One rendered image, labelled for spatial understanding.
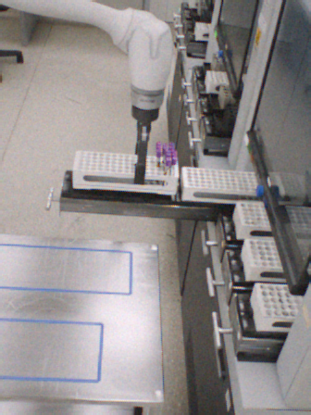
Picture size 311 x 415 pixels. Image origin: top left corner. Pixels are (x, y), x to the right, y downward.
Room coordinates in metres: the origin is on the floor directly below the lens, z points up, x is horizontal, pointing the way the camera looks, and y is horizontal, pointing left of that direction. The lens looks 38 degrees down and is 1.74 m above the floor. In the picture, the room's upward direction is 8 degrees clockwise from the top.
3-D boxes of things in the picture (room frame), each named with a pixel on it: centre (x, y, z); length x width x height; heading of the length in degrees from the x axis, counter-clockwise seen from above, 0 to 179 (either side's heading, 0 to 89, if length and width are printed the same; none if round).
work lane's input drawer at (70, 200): (1.25, -0.04, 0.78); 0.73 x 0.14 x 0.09; 96
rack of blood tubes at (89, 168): (1.24, 0.10, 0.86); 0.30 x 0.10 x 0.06; 96
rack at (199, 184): (1.27, -0.22, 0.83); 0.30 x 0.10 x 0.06; 96
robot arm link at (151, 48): (1.26, 0.06, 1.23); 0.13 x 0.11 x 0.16; 11
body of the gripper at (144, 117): (1.24, 0.06, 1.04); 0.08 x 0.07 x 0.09; 6
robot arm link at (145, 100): (1.24, 0.06, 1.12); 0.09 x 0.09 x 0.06
